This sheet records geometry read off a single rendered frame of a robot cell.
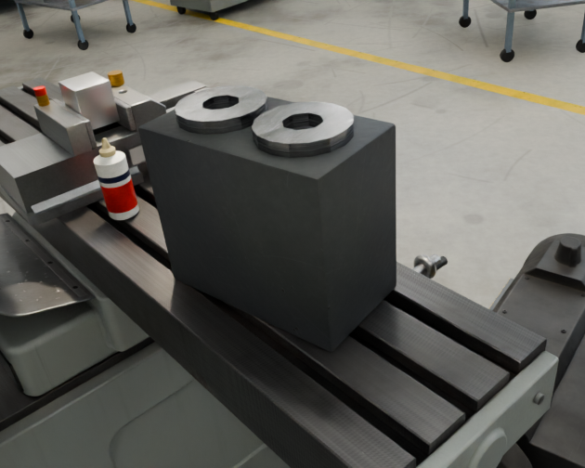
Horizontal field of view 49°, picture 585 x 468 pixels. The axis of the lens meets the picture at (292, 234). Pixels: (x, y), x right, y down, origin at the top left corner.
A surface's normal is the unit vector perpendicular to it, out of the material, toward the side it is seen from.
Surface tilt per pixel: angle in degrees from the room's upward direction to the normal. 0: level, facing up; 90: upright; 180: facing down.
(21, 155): 0
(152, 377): 90
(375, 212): 90
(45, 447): 90
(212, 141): 0
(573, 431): 0
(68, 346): 90
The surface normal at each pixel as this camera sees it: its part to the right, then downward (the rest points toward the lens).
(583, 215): -0.09, -0.83
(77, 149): 0.62, 0.38
